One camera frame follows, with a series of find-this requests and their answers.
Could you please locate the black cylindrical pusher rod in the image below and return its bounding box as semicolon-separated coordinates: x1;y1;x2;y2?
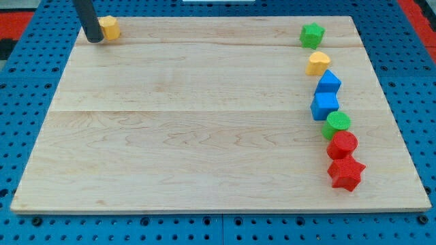
72;0;104;43

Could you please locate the blue cube block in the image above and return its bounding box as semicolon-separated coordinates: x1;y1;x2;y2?
310;93;339;120

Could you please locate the yellow pentagon block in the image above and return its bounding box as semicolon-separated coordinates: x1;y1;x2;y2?
98;16;121;40

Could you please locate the blue triangle block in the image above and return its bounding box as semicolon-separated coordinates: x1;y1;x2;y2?
314;69;341;94

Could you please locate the light wooden board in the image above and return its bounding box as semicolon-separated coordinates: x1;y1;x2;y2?
10;16;431;214

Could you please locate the red star block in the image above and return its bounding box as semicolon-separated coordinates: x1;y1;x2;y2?
327;155;366;192

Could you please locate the green cylinder block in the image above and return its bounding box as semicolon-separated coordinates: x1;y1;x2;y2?
322;111;351;140

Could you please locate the red cylinder block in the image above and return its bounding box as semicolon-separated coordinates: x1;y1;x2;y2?
326;131;358;159

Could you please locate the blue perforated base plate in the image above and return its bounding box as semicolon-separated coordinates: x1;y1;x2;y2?
1;1;435;244

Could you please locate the green star block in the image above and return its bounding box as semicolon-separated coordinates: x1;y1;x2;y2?
299;22;325;50

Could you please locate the yellow heart block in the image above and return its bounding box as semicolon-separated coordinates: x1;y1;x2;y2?
305;51;331;76

